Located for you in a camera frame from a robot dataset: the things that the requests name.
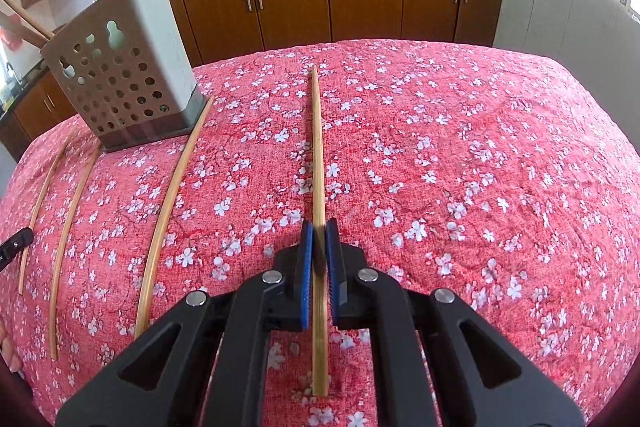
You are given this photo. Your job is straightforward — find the wooden base cabinets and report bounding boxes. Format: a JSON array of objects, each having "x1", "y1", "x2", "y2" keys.
[{"x1": 0, "y1": 0, "x2": 506, "y2": 160}]

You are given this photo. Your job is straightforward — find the perforated grey-green chopstick holder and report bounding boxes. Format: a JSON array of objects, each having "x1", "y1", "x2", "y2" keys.
[{"x1": 40, "y1": 0, "x2": 206, "y2": 153}]

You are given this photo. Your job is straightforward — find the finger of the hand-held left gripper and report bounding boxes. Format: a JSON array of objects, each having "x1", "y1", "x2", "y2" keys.
[{"x1": 0, "y1": 229, "x2": 34, "y2": 267}]

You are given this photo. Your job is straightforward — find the red floral tablecloth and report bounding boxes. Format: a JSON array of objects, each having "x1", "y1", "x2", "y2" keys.
[{"x1": 0, "y1": 38, "x2": 640, "y2": 427}]

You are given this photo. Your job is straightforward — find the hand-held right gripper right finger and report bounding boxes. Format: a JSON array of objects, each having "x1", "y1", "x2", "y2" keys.
[{"x1": 324, "y1": 219, "x2": 587, "y2": 427}]

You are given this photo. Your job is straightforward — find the person's left hand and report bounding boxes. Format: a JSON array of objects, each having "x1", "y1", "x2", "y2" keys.
[{"x1": 0, "y1": 319, "x2": 24, "y2": 375}]

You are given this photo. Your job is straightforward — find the bamboo chopstick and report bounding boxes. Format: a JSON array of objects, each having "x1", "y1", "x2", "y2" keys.
[
  {"x1": 49, "y1": 144, "x2": 103, "y2": 360},
  {"x1": 17, "y1": 128, "x2": 77, "y2": 296},
  {"x1": 310, "y1": 66, "x2": 331, "y2": 398},
  {"x1": 133, "y1": 95, "x2": 215, "y2": 339},
  {"x1": 0, "y1": 0, "x2": 55, "y2": 40},
  {"x1": 0, "y1": 13, "x2": 49, "y2": 49}
]

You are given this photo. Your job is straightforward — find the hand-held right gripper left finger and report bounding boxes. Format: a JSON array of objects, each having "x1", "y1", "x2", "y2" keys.
[{"x1": 55, "y1": 220, "x2": 316, "y2": 427}]

